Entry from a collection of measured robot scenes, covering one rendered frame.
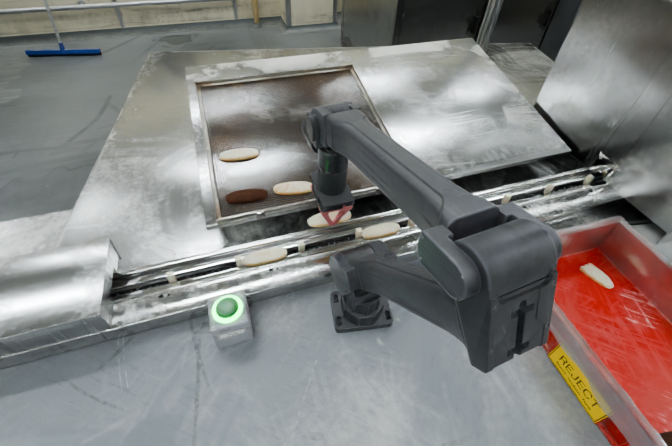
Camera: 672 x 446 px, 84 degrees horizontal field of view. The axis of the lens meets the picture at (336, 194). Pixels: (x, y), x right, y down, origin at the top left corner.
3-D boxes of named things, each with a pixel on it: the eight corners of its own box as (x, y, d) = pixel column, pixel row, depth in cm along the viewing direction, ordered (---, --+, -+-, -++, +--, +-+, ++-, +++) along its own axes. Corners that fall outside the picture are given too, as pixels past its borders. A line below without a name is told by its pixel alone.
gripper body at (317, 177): (338, 173, 80) (340, 146, 75) (354, 206, 73) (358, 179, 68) (309, 178, 78) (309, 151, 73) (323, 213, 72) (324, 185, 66)
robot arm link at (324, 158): (325, 152, 64) (355, 145, 65) (311, 130, 68) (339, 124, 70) (324, 181, 69) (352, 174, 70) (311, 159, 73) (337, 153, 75)
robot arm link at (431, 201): (460, 317, 32) (553, 277, 35) (470, 269, 29) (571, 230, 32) (301, 136, 66) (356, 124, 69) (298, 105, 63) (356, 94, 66)
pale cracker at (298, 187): (273, 196, 90) (273, 193, 89) (273, 183, 92) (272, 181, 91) (314, 193, 92) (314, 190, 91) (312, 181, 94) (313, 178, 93)
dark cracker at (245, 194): (226, 205, 87) (225, 202, 86) (225, 192, 89) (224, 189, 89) (268, 200, 89) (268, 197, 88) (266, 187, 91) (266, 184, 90)
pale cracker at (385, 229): (364, 241, 87) (364, 238, 86) (358, 229, 89) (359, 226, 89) (402, 232, 89) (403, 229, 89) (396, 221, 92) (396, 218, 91)
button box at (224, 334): (217, 358, 73) (206, 333, 65) (214, 322, 78) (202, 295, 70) (259, 346, 75) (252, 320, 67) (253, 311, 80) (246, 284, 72)
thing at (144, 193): (153, 403, 137) (36, 283, 79) (192, 188, 218) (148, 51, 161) (590, 341, 160) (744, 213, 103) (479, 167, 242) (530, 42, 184)
